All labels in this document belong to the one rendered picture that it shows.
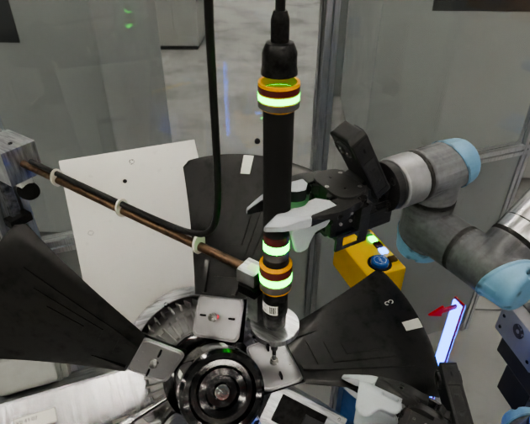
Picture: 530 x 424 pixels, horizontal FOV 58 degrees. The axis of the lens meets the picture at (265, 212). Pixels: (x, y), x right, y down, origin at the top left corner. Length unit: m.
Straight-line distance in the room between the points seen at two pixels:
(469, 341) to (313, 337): 1.79
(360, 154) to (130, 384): 0.52
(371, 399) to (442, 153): 0.36
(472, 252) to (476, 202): 1.29
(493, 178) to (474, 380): 0.91
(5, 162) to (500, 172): 1.64
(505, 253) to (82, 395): 0.66
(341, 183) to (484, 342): 2.01
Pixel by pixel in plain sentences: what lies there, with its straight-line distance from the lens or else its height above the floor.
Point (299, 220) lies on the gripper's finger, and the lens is 0.55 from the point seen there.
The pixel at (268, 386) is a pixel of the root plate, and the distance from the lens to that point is 0.74.
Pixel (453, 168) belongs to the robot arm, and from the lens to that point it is 0.72.
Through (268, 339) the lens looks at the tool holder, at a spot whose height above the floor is 1.27.
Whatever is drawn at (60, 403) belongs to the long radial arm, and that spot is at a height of 1.13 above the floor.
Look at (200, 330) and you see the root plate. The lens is 0.76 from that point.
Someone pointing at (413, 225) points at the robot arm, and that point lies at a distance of 0.76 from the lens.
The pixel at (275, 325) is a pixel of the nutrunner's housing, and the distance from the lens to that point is 0.68.
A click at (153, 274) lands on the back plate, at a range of 0.94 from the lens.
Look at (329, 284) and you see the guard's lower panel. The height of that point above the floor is 0.55.
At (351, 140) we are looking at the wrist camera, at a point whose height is 1.54.
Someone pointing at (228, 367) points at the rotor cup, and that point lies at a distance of 0.69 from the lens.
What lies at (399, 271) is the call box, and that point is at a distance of 1.13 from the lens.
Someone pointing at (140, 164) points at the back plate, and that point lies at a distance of 0.96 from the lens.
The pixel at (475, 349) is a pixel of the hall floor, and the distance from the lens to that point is 2.51.
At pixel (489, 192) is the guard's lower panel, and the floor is 0.82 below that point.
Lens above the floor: 1.79
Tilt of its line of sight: 35 degrees down
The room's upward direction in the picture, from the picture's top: straight up
